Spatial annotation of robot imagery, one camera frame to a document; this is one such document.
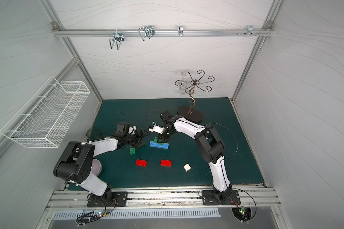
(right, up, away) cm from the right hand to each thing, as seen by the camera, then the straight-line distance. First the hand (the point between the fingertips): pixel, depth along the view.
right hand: (160, 137), depth 93 cm
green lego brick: (-3, -1, -3) cm, 4 cm away
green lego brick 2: (-17, -8, -5) cm, 19 cm away
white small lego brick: (+17, -16, -10) cm, 25 cm away
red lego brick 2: (+5, -14, -9) cm, 17 cm away
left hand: (-7, 0, -2) cm, 7 cm away
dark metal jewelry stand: (+19, +16, +18) cm, 31 cm away
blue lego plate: (-3, -5, 0) cm, 6 cm away
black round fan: (+45, -36, -21) cm, 61 cm away
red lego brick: (-11, -14, -9) cm, 19 cm away
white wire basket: (-53, +13, -25) cm, 61 cm away
